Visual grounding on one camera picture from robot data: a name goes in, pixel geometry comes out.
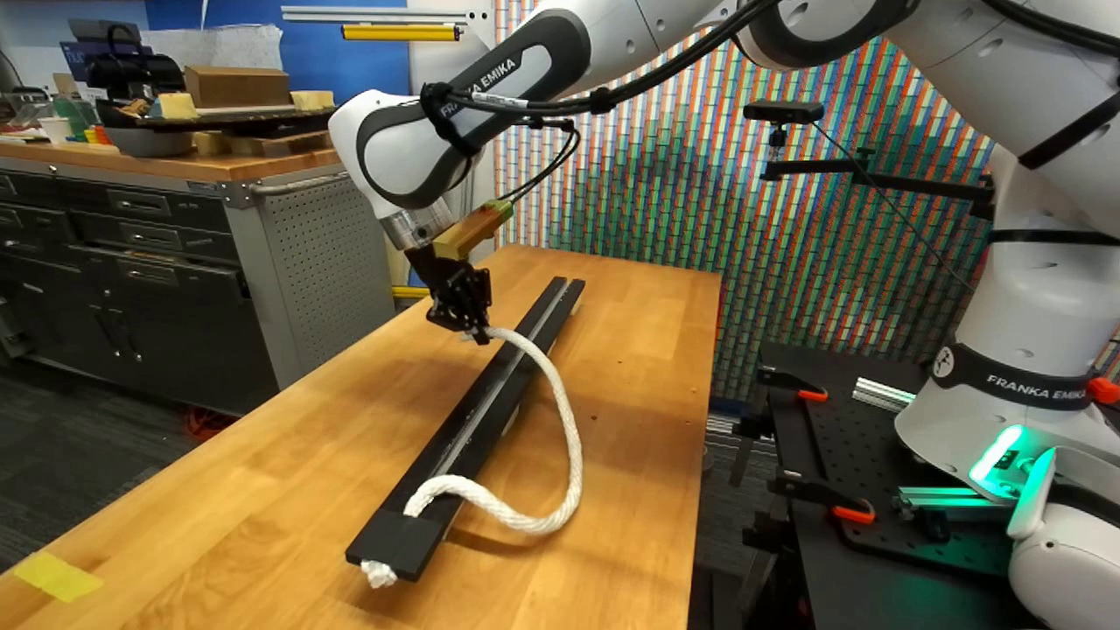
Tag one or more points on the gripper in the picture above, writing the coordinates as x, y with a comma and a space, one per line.
437, 267

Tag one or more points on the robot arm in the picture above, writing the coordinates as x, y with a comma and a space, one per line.
1032, 289

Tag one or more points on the yellow foam block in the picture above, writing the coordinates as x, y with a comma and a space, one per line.
312, 100
178, 106

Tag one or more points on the yellow bar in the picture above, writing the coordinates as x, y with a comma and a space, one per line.
401, 32

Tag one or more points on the grey tool cabinet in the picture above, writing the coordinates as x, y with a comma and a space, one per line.
175, 289

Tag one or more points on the brown cardboard box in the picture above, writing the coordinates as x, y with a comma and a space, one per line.
236, 86

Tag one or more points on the black clamp with orange tip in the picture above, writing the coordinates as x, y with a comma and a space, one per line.
822, 497
792, 385

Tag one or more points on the grey bowl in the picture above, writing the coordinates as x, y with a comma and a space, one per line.
149, 142

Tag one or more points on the short aluminium profile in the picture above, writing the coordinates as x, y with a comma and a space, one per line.
884, 394

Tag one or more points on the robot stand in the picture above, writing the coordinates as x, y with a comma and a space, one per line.
831, 560

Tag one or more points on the yellow tape piece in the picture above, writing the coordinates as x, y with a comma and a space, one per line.
57, 576

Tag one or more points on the long aluminium profile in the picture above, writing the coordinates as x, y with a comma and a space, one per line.
945, 500

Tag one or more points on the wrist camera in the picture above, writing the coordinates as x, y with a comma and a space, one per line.
472, 229

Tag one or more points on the long black rail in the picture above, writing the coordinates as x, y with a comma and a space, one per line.
490, 411

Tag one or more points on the silver rail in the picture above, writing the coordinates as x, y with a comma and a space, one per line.
376, 14

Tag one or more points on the camera on mount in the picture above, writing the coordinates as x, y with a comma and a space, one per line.
783, 112

